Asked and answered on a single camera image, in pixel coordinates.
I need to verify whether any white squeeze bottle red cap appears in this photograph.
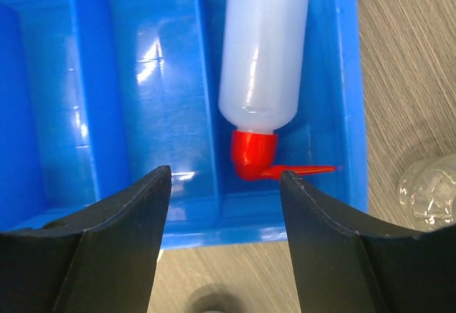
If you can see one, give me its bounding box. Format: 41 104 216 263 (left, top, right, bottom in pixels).
218 0 335 181

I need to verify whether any blue plastic divided bin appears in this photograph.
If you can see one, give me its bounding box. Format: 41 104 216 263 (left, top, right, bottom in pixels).
0 0 370 252

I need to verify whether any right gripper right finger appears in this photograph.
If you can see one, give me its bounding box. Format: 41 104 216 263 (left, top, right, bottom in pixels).
279 171 455 312

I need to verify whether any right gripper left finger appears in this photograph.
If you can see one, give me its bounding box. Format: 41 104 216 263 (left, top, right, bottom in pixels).
1 165 172 312

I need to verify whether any small clear glass flask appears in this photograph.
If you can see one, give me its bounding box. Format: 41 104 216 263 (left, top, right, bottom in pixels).
397 153 455 232

